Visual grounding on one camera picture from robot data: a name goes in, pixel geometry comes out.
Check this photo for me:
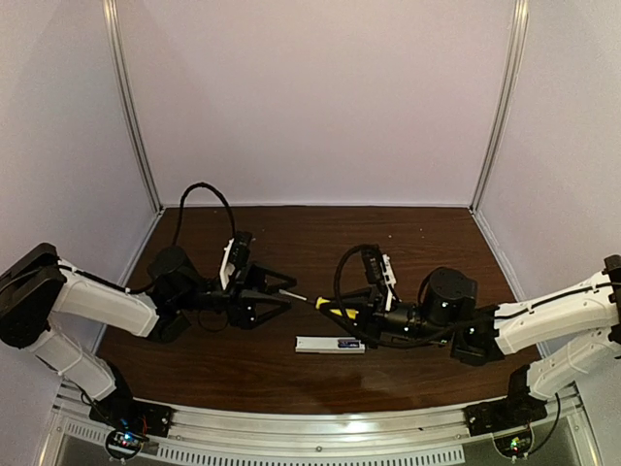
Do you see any yellow handled screwdriver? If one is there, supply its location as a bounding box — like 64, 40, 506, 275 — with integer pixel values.
279, 289, 343, 316

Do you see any white remote control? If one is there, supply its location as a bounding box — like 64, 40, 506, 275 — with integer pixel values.
295, 336, 366, 354

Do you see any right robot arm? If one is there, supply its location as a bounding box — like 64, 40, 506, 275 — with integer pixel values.
316, 245, 620, 404

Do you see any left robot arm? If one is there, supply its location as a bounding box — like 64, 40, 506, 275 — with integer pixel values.
1, 241, 297, 420

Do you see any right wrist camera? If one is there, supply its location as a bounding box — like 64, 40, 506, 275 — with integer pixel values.
362, 250, 400, 312

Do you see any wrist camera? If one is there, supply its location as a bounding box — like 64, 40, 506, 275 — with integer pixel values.
218, 231, 253, 290
362, 250, 400, 312

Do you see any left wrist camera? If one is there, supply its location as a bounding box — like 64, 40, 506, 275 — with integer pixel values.
218, 231, 253, 290

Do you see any right black cable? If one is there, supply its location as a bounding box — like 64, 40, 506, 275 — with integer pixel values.
334, 242, 462, 347

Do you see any black cable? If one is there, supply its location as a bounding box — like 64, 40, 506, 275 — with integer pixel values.
334, 242, 462, 347
172, 182, 239, 244

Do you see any left black cable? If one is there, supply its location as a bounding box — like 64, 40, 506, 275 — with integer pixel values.
172, 182, 239, 244

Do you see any front aluminium rail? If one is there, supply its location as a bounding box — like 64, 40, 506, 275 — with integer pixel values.
35, 385, 602, 465

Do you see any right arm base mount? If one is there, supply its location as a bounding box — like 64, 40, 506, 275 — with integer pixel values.
463, 365, 560, 462

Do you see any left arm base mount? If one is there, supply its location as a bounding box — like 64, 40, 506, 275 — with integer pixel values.
82, 366, 174, 464

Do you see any left aluminium frame post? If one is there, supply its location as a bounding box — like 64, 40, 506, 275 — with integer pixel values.
102, 0, 163, 214

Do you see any aluminium frame post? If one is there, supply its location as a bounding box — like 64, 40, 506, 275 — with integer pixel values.
102, 0, 163, 214
470, 0, 530, 216

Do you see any right aluminium frame post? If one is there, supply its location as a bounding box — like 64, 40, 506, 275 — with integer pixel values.
470, 0, 530, 216

